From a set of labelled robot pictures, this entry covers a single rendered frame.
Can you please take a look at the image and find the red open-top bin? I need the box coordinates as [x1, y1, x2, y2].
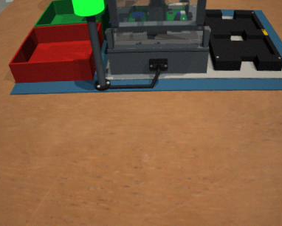
[9, 23, 96, 83]

